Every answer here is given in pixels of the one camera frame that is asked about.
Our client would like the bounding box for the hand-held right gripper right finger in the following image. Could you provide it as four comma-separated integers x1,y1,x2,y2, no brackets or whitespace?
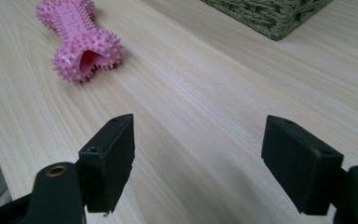
261,114,345,217

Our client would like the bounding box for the pink spiky bone toy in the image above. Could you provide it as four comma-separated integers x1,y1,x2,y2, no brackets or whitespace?
35,0,124,83

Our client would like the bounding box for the green woven basket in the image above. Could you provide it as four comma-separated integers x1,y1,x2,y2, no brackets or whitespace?
200,0,334,42

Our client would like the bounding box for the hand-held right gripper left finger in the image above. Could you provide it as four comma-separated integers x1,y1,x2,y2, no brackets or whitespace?
77,113,136,215

